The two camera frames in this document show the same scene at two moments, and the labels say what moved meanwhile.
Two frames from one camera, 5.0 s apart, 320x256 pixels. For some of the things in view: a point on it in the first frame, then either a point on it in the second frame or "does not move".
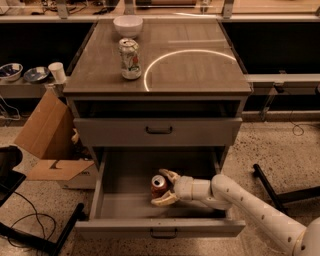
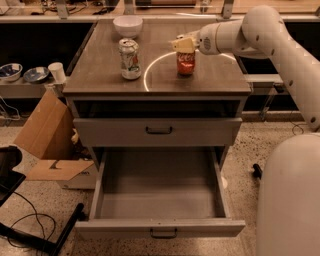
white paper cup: x=57 y=69 does not move
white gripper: x=184 y=188 -> x=206 y=42
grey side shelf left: x=22 y=89 does not move
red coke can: x=158 y=186 -> x=185 y=63
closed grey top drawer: x=158 y=131 does not move
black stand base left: x=10 y=179 does not move
